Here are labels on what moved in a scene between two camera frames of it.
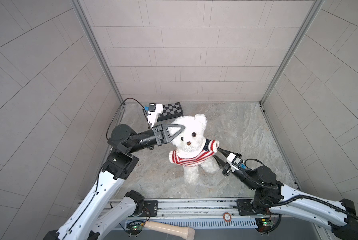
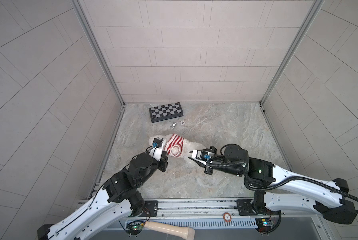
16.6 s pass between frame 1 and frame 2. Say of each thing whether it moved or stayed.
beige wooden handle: stayed
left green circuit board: stayed
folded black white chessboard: stayed
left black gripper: moved
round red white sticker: stayed
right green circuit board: stayed
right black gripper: moved
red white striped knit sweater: moved
